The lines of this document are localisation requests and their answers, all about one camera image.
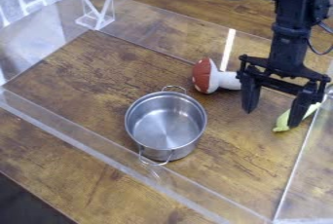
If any green spoon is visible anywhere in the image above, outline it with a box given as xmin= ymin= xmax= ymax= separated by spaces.
xmin=271 ymin=102 xmax=321 ymax=132

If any red plush mushroom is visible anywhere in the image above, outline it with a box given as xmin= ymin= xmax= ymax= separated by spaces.
xmin=191 ymin=57 xmax=240 ymax=93

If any clear acrylic enclosure wall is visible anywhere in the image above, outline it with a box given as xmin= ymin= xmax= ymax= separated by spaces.
xmin=0 ymin=88 xmax=333 ymax=224

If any clear acrylic triangle bracket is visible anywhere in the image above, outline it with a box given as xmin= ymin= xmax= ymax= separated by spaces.
xmin=75 ymin=0 xmax=116 ymax=30

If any black cable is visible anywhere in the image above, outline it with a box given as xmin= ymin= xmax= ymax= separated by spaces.
xmin=306 ymin=19 xmax=333 ymax=56

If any stainless steel pot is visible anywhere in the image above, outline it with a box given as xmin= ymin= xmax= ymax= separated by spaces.
xmin=124 ymin=85 xmax=208 ymax=166

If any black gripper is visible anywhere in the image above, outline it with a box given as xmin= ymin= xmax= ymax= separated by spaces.
xmin=236 ymin=23 xmax=330 ymax=128

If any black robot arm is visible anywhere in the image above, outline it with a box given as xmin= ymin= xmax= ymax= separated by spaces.
xmin=157 ymin=0 xmax=330 ymax=128

